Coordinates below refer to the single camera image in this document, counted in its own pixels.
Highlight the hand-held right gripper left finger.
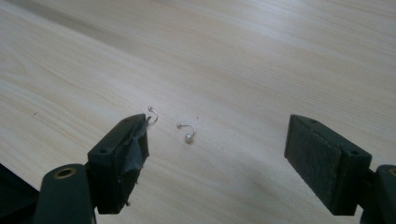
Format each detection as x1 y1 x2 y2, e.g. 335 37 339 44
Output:
87 113 150 216

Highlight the silver curved stud with pearl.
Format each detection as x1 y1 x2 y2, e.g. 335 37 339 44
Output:
176 122 197 145

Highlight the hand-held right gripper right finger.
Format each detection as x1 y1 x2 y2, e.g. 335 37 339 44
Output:
284 114 374 217

